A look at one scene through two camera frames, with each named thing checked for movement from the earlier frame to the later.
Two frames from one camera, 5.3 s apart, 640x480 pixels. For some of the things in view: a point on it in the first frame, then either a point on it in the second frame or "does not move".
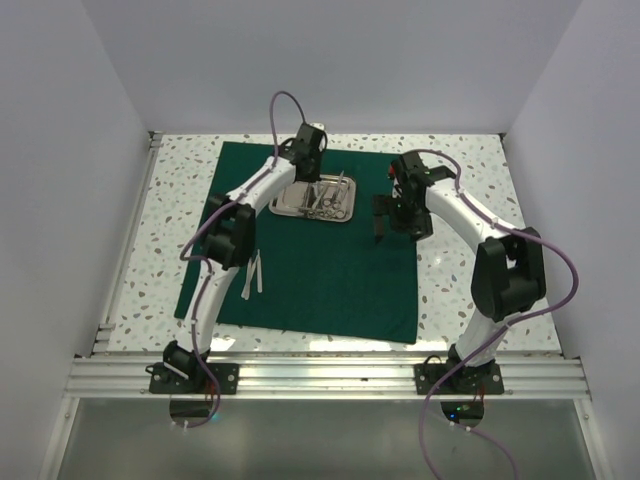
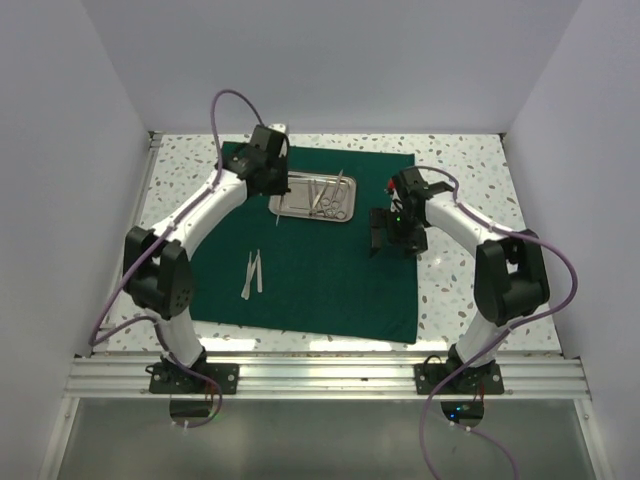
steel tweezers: [250, 269] does not move
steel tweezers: [250, 268] does not move
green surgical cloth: [309, 275] does not move
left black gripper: [314, 176] → [283, 187]
